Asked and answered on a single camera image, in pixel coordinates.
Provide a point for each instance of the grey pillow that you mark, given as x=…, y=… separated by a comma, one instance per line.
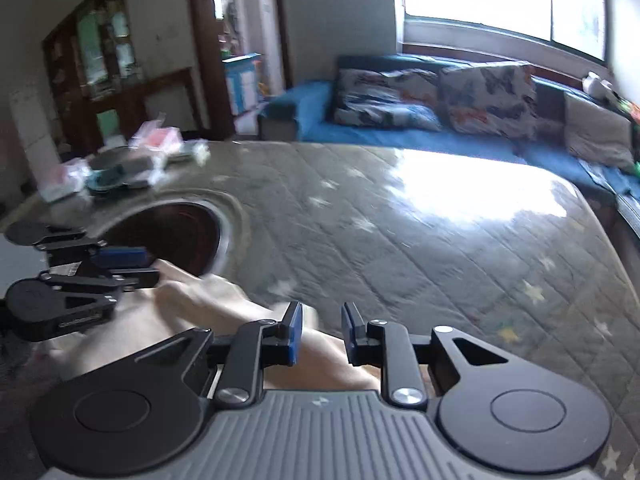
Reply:
x=597, y=130

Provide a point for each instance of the red packet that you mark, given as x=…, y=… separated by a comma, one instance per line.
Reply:
x=155, y=139

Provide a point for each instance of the panda plush toy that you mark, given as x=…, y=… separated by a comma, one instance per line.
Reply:
x=597, y=85

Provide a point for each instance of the dark wooden display cabinet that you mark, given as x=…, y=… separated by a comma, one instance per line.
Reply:
x=115, y=60

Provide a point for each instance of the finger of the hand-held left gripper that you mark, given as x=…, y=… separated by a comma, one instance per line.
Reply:
x=132, y=278
x=120, y=257

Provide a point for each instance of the colourful plastic toy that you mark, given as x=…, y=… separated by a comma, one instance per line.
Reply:
x=634, y=110

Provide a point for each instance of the clear plastic packet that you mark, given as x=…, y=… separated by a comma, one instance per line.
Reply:
x=62, y=180

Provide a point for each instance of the large butterfly print pillow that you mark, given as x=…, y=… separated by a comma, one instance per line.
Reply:
x=487, y=100

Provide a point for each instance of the cream cloth garment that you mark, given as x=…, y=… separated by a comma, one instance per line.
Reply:
x=210, y=305

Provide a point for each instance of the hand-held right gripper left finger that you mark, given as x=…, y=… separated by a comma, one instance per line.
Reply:
x=294, y=335

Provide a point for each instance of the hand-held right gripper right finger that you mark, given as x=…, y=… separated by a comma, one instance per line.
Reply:
x=352, y=337

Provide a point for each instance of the blue toy cabinet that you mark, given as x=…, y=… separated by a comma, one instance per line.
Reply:
x=242, y=85

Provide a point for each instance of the dark wooden door frame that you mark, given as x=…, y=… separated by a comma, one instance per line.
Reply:
x=200, y=45

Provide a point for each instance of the blue corner sofa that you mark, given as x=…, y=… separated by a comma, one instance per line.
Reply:
x=305, y=115

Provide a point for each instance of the grey quilted star table cover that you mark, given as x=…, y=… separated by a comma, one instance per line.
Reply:
x=425, y=240

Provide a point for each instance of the dark round dish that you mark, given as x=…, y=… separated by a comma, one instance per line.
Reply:
x=117, y=172

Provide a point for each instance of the blue patterned sofa blanket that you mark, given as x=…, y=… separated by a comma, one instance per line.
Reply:
x=612, y=180

